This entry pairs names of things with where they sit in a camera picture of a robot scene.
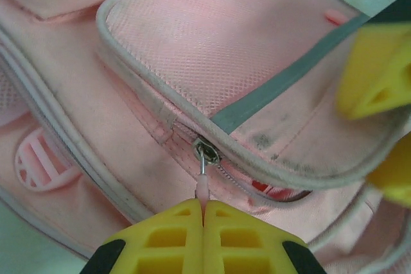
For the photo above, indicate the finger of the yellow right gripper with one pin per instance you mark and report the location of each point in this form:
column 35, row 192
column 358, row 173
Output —
column 379, row 62
column 398, row 177

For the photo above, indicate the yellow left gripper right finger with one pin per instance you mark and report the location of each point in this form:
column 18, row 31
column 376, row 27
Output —
column 247, row 248

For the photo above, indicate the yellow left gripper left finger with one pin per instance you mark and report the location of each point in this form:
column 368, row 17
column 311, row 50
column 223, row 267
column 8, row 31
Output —
column 160, row 248

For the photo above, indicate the pink school backpack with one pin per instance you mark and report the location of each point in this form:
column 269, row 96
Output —
column 192, row 78

